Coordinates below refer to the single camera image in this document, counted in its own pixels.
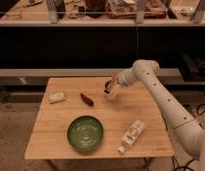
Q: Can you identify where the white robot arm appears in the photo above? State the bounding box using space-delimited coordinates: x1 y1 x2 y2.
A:
113 60 205 161

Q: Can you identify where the green ceramic bowl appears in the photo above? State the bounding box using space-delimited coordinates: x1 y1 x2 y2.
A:
67 115 104 152

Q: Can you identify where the white cup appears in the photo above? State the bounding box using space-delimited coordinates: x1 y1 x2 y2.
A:
104 91 117 101

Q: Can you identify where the dark red chili pepper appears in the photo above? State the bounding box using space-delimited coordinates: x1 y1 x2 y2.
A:
80 93 94 106

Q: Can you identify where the wooden table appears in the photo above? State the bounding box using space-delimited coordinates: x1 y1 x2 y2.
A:
25 77 173 159

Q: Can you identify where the pale sponge block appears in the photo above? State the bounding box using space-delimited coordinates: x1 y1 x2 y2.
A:
49 92 66 104

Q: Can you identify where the long metal workbench shelf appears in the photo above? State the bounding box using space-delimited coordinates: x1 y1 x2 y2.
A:
0 0 205 28

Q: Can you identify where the black cable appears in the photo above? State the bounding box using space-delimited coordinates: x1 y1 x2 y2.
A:
195 96 205 117

